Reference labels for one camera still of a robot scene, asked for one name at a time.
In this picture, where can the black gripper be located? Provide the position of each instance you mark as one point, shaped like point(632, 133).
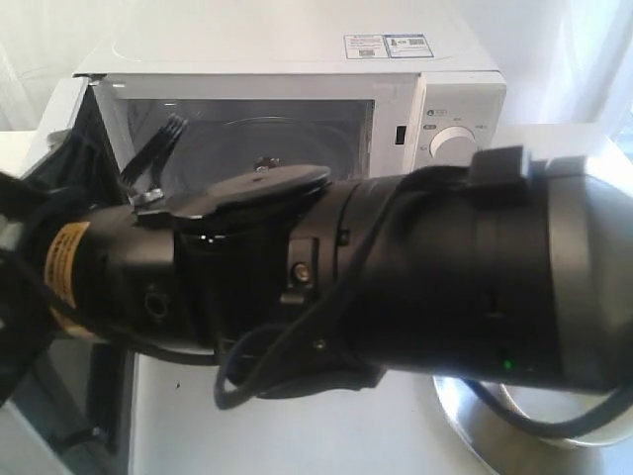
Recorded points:
point(71, 269)

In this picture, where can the white microwave door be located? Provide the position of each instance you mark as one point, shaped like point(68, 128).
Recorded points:
point(66, 397)

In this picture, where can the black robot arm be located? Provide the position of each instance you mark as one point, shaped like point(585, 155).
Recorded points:
point(508, 270)

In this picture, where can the white microwave oven body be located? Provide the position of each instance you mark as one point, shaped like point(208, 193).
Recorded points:
point(413, 98)

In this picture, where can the white and blue label sticker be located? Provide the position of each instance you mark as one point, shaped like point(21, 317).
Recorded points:
point(391, 46)

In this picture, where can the white upper control knob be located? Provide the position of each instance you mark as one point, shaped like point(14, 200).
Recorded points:
point(453, 146)

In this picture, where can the round steel tray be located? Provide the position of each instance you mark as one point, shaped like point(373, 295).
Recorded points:
point(520, 430)

